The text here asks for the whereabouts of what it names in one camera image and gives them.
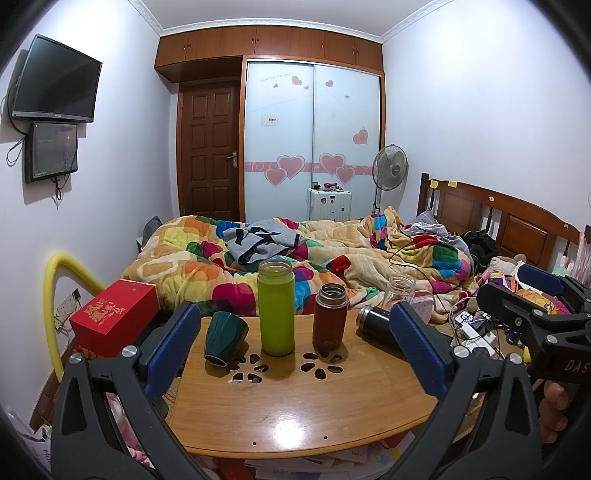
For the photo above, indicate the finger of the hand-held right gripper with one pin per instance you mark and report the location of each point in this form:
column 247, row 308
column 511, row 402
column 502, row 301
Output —
column 512, row 308
column 539, row 278

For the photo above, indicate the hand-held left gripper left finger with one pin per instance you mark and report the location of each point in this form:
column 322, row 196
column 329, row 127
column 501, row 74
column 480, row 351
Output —
column 173, row 342

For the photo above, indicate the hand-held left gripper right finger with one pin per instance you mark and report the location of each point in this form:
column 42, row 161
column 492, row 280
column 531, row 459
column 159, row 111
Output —
column 415, row 351

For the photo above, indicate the dark green ceramic cup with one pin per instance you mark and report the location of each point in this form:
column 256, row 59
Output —
column 225, row 338

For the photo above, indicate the person's right hand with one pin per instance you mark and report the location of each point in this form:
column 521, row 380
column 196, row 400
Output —
column 554, row 410

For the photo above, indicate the beige stuffed toy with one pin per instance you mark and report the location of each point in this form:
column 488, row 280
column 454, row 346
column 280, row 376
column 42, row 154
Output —
column 505, row 265

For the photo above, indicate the white power strip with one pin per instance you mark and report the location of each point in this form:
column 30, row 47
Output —
column 478, row 339

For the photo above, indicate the pink case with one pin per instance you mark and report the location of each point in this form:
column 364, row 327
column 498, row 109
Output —
column 425, row 305

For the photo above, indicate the black thermos bottle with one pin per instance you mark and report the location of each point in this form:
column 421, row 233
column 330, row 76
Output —
column 375, row 324

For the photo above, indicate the red gift box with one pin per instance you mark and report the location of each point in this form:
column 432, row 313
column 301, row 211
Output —
column 113, row 323

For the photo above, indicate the clear glass jar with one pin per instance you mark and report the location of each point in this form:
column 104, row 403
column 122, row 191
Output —
column 399, row 288

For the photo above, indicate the black clothing pile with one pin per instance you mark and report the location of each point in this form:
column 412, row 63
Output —
column 480, row 244

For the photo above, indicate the wooden bed headboard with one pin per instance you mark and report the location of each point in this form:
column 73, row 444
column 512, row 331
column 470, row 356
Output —
column 503, row 217

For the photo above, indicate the red thermos bottle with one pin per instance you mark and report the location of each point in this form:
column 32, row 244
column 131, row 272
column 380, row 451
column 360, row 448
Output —
column 329, row 323

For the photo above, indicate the lime green tall bottle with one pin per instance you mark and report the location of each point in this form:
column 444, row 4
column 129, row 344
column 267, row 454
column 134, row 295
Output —
column 276, row 309

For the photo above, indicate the grey plaid cloth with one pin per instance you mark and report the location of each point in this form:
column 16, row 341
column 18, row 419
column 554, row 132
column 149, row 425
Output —
column 429, row 229

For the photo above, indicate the yellow foam tube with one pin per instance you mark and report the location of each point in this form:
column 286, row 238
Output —
column 57, row 300

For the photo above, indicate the wooden folding table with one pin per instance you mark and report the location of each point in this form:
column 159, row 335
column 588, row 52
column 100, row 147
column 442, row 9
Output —
column 295, row 406

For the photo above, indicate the grey and black garment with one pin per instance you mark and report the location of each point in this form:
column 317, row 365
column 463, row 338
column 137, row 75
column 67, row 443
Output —
column 261, row 242

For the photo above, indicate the colourful patchwork blanket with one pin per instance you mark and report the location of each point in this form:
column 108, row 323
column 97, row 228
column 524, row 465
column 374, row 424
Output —
column 323, row 249

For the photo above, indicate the white suitcase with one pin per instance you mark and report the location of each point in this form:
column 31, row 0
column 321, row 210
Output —
column 328, row 204

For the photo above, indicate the standing electric fan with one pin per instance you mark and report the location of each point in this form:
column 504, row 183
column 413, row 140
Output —
column 390, row 168

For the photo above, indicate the brown wooden door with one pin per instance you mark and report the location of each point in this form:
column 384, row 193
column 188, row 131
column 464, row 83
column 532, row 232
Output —
column 210, row 152

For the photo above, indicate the small black monitor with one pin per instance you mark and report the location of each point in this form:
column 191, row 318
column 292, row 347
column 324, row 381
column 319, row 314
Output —
column 51, row 150

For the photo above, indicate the wardrobe with heart stickers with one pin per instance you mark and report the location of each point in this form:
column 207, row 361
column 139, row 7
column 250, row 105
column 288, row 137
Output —
column 300, row 120

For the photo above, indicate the white wall socket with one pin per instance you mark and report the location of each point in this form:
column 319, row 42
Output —
column 68, row 307

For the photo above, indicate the wall-mounted black television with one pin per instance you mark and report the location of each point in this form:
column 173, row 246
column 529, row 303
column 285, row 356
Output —
column 55, row 85

